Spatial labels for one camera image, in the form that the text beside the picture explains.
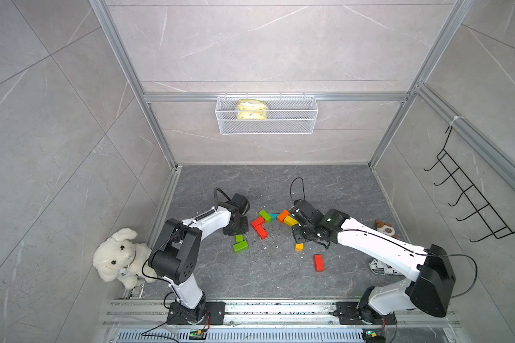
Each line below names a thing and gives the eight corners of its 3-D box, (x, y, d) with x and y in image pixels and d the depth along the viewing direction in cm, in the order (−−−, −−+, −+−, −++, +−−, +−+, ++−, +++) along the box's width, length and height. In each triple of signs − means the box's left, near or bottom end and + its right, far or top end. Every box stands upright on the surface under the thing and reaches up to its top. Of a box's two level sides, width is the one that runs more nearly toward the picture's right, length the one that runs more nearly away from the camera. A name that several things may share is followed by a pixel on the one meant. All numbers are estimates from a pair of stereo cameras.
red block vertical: (315, 271, 85) (316, 270, 83) (313, 256, 89) (314, 254, 87) (324, 271, 85) (325, 270, 83) (321, 256, 89) (322, 254, 87)
